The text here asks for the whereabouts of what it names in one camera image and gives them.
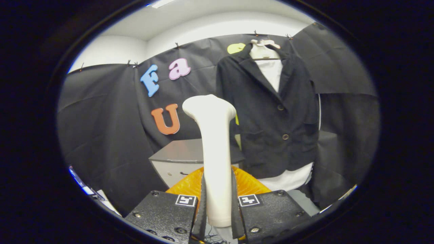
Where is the black backdrop cloth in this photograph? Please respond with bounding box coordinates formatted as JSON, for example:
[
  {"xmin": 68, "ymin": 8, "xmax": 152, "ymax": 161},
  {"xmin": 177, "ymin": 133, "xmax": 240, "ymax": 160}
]
[{"xmin": 57, "ymin": 22, "xmax": 378, "ymax": 217}]

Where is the tangle of black cables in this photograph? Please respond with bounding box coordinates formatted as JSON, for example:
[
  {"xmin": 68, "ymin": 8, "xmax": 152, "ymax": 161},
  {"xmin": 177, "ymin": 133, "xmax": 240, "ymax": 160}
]
[{"xmin": 204, "ymin": 233, "xmax": 228, "ymax": 244}]

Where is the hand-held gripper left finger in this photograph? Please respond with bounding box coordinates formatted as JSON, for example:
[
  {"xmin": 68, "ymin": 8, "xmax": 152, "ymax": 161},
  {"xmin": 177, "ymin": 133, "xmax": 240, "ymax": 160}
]
[{"xmin": 124, "ymin": 166, "xmax": 208, "ymax": 244}]

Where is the grey drawer cabinet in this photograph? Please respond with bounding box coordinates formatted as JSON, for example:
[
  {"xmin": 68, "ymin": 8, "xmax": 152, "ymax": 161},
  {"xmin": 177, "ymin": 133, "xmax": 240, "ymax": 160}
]
[{"xmin": 149, "ymin": 138, "xmax": 244, "ymax": 188}]

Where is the cardboard box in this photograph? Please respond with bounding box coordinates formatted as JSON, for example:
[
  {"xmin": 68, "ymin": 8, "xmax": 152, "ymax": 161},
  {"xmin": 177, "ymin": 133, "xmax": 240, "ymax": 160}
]
[{"xmin": 319, "ymin": 185, "xmax": 358, "ymax": 214}]

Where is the black jacket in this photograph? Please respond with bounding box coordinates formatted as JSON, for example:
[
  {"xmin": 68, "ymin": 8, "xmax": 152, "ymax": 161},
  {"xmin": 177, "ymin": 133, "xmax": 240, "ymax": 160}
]
[{"xmin": 216, "ymin": 43, "xmax": 320, "ymax": 179}]

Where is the white mannequin torso on stand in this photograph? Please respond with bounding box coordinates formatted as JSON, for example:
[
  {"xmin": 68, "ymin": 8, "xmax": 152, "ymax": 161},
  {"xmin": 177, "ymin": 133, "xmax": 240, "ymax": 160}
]
[{"xmin": 249, "ymin": 39, "xmax": 314, "ymax": 192}]

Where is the white and blue equipment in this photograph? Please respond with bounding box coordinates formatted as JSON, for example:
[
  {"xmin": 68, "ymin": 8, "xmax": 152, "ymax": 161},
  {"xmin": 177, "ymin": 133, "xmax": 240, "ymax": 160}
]
[{"xmin": 68, "ymin": 165, "xmax": 122, "ymax": 217}]

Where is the white garment steamer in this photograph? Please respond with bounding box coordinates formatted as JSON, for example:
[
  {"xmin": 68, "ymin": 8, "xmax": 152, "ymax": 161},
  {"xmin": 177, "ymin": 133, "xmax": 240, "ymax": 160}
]
[{"xmin": 182, "ymin": 94, "xmax": 237, "ymax": 228}]

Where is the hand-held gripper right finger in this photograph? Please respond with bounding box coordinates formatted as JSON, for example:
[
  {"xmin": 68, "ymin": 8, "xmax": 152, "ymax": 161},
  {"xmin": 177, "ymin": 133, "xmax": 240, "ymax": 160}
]
[{"xmin": 231, "ymin": 165, "xmax": 312, "ymax": 244}]

